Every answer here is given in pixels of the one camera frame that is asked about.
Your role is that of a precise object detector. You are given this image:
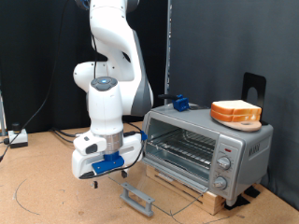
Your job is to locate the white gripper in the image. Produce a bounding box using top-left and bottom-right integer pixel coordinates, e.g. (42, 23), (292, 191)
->
(71, 132), (145, 189)

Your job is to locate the thin black base cable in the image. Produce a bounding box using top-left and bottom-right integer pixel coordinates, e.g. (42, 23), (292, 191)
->
(54, 132), (78, 145)

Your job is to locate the spatula with blue grip block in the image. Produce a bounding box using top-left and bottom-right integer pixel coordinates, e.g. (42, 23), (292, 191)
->
(157, 93), (209, 112)

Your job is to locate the glass oven door with handle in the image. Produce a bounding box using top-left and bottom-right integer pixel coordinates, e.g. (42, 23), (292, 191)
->
(108, 156), (210, 218)

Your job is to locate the silver toaster oven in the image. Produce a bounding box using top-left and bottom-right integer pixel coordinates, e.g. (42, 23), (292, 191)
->
(138, 101), (275, 207)

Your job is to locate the black fabric curtain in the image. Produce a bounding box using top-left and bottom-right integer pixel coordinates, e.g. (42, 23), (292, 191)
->
(0, 0), (171, 134)

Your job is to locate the round wooden board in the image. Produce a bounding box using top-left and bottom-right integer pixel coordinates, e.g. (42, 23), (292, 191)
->
(214, 116), (263, 133)

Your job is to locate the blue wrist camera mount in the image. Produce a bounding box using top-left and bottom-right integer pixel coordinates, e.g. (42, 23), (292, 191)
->
(92, 151), (125, 175)

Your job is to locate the silver oven knob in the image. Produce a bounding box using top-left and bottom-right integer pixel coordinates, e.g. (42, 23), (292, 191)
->
(217, 156), (232, 171)
(212, 175), (228, 190)

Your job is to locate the grey emergency stop box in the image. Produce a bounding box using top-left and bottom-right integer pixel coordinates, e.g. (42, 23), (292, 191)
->
(7, 122), (29, 148)

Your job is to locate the metal stand leg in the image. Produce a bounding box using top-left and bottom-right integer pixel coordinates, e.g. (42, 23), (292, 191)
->
(0, 90), (7, 138)

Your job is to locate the black metal bookend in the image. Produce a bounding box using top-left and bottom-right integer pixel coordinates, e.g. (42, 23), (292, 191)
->
(241, 72), (269, 126)

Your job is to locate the black foam pad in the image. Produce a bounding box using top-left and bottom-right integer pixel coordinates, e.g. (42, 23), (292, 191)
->
(244, 186), (261, 199)
(223, 194), (251, 211)

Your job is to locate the black cable with silver plug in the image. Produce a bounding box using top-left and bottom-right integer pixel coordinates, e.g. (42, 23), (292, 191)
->
(50, 126), (84, 138)

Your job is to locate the grey fabric curtain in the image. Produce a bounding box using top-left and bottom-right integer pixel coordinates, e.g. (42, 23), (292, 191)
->
(169, 0), (299, 209)

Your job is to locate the wire oven rack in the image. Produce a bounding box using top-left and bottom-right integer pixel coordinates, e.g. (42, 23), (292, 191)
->
(146, 129), (217, 167)

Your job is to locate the long black camera cable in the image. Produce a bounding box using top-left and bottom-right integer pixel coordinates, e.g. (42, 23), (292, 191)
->
(0, 0), (148, 181)

